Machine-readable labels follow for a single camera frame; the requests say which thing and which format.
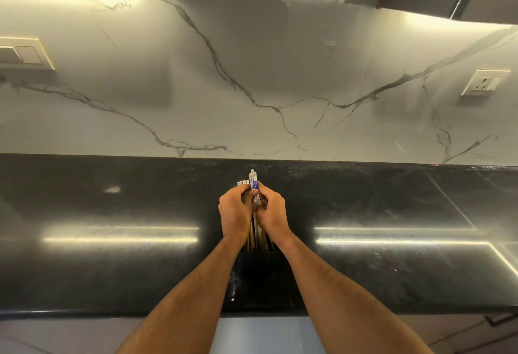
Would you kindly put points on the person's right hand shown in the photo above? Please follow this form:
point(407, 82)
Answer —
point(275, 216)

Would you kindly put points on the person's left hand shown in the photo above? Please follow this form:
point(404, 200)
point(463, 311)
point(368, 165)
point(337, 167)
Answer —
point(232, 214)

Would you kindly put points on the person's right fingers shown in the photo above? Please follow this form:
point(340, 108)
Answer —
point(262, 195)

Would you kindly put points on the person's left fingers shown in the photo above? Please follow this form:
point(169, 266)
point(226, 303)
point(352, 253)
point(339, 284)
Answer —
point(245, 194)

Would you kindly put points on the blue white stick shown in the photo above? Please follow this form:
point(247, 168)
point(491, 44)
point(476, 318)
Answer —
point(253, 181)

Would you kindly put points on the person's right forearm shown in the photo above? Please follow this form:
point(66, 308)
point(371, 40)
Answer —
point(344, 301)

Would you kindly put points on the person's left forearm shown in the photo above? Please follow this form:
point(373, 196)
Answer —
point(190, 301)

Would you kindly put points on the white wall power socket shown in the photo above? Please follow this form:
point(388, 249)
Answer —
point(485, 82)

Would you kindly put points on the white wall switch plate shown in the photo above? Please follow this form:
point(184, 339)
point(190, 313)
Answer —
point(24, 53)

